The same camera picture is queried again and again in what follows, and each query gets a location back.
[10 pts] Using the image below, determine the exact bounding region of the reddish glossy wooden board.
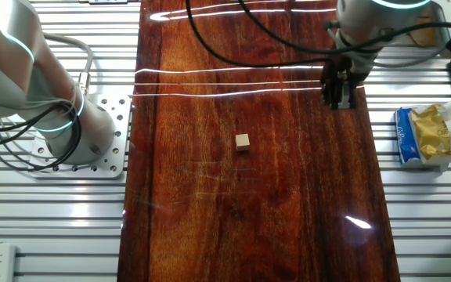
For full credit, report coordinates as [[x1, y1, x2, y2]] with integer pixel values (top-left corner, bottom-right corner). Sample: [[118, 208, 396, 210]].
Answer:
[[116, 0, 402, 282]]

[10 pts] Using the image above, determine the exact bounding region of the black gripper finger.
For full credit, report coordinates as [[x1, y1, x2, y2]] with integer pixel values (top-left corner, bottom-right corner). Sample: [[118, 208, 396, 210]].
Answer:
[[339, 80, 359, 111], [322, 78, 341, 110]]

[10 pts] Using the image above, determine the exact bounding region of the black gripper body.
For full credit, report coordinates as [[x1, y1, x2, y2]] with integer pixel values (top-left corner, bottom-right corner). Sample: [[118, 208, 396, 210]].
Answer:
[[321, 54, 367, 85]]

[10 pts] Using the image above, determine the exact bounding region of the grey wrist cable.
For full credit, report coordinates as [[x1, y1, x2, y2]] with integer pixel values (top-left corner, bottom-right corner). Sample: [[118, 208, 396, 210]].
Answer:
[[324, 21, 451, 71]]

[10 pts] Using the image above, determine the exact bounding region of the blue gold tissue pack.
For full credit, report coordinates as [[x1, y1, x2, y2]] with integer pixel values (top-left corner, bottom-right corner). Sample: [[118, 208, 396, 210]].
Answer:
[[393, 96, 451, 170]]

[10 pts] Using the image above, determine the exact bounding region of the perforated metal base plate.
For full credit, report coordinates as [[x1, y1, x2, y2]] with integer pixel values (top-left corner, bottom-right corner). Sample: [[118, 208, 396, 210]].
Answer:
[[27, 93, 133, 181]]

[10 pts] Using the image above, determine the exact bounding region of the black base cable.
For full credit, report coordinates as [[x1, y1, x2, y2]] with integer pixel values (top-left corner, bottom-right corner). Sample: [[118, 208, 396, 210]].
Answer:
[[0, 99, 84, 172]]

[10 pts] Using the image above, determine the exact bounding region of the small beige wooden block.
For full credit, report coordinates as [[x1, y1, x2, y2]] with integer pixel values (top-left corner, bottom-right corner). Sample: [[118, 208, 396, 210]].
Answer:
[[235, 133, 251, 153]]

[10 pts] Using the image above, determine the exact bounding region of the thick grey base cable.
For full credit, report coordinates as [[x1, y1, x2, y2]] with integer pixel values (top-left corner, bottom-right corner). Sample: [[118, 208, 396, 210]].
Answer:
[[43, 33, 95, 97]]

